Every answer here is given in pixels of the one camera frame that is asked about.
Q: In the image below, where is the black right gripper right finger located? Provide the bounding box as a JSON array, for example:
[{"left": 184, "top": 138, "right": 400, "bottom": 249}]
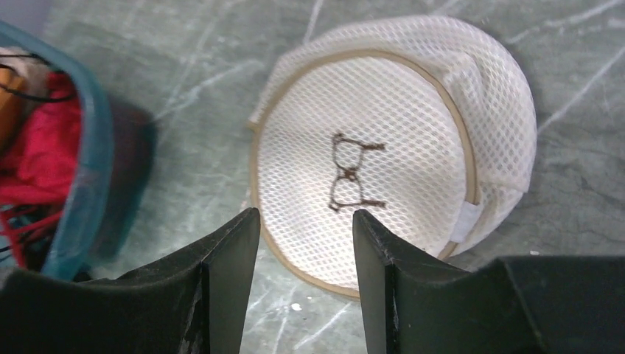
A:
[{"left": 352, "top": 209, "right": 624, "bottom": 353}]

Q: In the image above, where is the orange black bra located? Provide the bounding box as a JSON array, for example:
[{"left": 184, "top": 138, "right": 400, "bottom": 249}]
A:
[{"left": 1, "top": 68, "right": 28, "bottom": 153}]

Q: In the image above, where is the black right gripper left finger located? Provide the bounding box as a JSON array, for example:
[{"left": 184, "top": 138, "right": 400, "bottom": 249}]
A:
[{"left": 1, "top": 208, "right": 260, "bottom": 353}]

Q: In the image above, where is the round white mesh pouch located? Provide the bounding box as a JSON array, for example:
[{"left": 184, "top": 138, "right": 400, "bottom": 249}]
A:
[{"left": 248, "top": 15, "right": 537, "bottom": 298}]

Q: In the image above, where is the beige lace bra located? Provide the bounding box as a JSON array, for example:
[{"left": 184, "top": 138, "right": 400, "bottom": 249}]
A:
[{"left": 1, "top": 46, "right": 51, "bottom": 97}]

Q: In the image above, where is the red satin bra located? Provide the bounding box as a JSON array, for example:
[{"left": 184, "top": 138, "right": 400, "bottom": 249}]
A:
[{"left": 1, "top": 72, "right": 82, "bottom": 271}]

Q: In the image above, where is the teal plastic basin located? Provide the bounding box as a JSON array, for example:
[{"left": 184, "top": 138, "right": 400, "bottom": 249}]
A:
[{"left": 1, "top": 22, "right": 156, "bottom": 280}]

